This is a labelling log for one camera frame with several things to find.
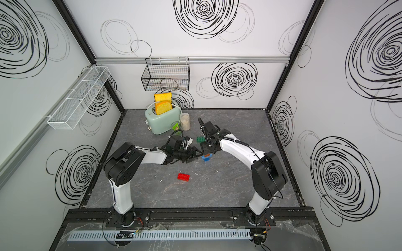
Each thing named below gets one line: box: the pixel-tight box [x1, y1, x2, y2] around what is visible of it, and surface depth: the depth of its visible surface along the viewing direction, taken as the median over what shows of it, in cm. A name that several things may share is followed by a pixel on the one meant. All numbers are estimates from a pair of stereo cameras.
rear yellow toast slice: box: [153, 92, 173, 103], surface depth 101 cm
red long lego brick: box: [176, 172, 191, 182], surface depth 87 cm
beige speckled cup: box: [180, 112, 191, 131], surface depth 104 cm
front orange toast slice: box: [155, 100, 174, 116], surface depth 96 cm
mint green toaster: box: [144, 105, 182, 135], surface depth 101 cm
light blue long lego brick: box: [201, 153, 213, 162], surface depth 92 cm
